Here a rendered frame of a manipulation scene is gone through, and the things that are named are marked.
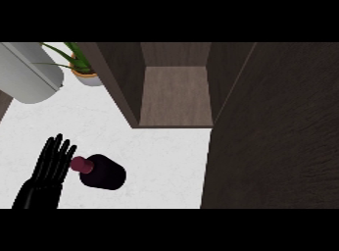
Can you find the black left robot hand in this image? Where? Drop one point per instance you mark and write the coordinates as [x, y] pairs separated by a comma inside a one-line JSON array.
[[48, 176]]

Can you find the dark wine bottle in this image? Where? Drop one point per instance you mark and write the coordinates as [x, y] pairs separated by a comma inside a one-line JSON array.
[[102, 172]]

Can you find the dark wooden cabinet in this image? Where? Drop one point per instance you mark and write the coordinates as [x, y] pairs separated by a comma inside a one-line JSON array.
[[175, 94]]

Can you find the dark wooden cabinet door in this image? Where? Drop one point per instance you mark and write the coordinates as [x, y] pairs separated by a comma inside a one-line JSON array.
[[283, 130]]

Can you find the potted green plant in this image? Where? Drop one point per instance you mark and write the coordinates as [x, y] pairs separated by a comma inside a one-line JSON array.
[[79, 65]]

